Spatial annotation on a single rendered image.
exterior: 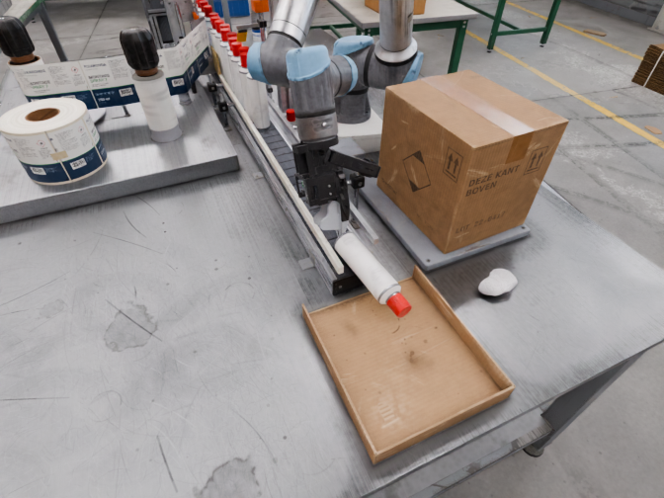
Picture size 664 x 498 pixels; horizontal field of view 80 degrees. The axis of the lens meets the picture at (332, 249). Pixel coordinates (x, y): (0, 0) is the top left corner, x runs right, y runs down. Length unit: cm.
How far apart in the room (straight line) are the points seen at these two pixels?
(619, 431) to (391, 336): 126
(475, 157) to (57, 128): 96
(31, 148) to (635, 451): 208
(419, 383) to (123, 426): 49
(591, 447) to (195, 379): 144
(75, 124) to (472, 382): 108
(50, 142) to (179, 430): 77
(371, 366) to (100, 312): 55
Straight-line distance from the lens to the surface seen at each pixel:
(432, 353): 78
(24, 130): 123
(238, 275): 90
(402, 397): 73
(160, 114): 129
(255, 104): 128
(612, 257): 112
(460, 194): 82
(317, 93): 73
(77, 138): 122
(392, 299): 74
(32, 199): 125
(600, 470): 179
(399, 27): 115
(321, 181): 75
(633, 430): 193
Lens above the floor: 148
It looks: 44 degrees down
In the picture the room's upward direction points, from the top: straight up
